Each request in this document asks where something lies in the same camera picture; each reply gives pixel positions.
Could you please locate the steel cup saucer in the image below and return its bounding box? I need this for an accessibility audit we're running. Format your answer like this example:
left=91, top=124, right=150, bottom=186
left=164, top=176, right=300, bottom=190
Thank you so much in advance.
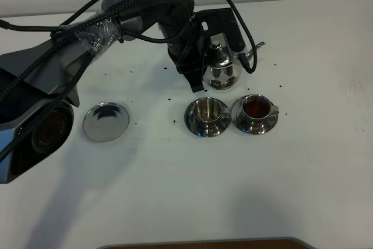
left=184, top=97, right=231, bottom=138
left=231, top=95, right=278, bottom=135

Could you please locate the right stainless steel teacup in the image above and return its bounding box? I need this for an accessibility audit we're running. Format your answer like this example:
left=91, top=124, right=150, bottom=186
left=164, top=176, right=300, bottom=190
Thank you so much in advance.
left=241, top=94, right=279, bottom=131

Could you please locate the stainless steel teacup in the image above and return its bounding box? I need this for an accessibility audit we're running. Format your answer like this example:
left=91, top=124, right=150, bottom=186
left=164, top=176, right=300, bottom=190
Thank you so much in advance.
left=192, top=98, right=231, bottom=133
left=241, top=94, right=279, bottom=131

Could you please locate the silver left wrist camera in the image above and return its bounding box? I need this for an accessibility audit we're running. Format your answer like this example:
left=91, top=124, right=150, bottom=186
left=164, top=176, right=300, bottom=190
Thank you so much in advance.
left=195, top=8, right=245, bottom=53

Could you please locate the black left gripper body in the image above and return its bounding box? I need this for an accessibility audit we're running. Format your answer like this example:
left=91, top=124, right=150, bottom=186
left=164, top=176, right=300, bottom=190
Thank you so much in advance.
left=159, top=12, right=210, bottom=77

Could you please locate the left steel cup saucer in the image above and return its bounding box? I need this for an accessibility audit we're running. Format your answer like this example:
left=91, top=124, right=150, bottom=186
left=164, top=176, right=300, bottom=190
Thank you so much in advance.
left=184, top=97, right=231, bottom=138

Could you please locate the round steel teapot saucer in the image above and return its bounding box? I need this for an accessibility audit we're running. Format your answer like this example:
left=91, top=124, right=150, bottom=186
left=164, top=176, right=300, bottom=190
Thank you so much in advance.
left=83, top=102, right=130, bottom=143

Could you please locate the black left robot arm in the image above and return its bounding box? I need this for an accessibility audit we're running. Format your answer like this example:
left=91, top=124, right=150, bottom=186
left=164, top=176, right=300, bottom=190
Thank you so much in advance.
left=1, top=0, right=203, bottom=184

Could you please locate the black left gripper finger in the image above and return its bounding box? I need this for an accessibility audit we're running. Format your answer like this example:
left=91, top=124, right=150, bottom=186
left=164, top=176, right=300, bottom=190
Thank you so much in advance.
left=183, top=68, right=204, bottom=93

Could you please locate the left stainless steel teacup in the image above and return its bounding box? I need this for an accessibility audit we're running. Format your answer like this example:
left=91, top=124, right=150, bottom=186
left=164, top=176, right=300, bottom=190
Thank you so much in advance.
left=192, top=98, right=231, bottom=133

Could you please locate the stainless steel teapot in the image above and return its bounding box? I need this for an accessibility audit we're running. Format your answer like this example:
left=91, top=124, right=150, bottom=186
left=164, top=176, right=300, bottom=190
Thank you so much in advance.
left=202, top=33, right=254, bottom=90

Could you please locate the right steel cup saucer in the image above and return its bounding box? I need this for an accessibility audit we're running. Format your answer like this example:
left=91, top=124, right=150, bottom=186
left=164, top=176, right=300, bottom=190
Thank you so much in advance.
left=231, top=95, right=278, bottom=135

